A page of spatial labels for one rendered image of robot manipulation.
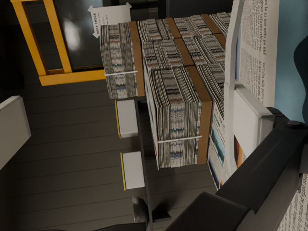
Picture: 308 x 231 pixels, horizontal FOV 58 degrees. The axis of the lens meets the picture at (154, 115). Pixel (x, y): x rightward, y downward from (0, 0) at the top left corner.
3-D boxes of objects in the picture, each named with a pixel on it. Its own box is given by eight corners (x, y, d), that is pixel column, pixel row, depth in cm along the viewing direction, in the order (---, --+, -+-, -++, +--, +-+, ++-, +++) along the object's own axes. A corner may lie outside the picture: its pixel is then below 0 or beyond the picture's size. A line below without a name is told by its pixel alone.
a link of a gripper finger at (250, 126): (259, 116, 12) (277, 115, 12) (227, 79, 19) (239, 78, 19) (255, 176, 13) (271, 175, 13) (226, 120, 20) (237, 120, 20)
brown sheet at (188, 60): (190, 122, 157) (183, 123, 156) (180, 92, 178) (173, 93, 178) (194, 63, 132) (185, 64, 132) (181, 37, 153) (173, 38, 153)
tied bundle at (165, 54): (192, 123, 157) (151, 128, 155) (181, 92, 179) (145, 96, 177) (196, 64, 132) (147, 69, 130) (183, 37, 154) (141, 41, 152)
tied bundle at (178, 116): (206, 164, 134) (159, 170, 132) (192, 124, 156) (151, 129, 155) (214, 101, 110) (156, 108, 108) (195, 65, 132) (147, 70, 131)
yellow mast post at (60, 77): (262, 62, 237) (41, 86, 223) (258, 57, 244) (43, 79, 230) (265, 52, 231) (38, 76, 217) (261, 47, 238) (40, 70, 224)
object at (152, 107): (160, 170, 133) (157, 170, 133) (152, 130, 155) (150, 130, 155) (156, 110, 110) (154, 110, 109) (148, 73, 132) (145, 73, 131)
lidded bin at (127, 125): (134, 105, 375) (117, 107, 373) (134, 97, 340) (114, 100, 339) (139, 136, 366) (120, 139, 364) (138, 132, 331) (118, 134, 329)
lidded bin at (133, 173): (140, 152, 361) (122, 155, 359) (140, 150, 327) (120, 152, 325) (145, 186, 352) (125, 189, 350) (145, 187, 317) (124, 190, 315)
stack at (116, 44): (303, 79, 185) (109, 101, 175) (282, 57, 207) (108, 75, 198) (324, 22, 160) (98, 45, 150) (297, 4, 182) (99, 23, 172)
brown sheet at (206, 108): (205, 164, 134) (196, 165, 133) (191, 124, 156) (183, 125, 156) (212, 101, 110) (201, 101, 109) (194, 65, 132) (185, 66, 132)
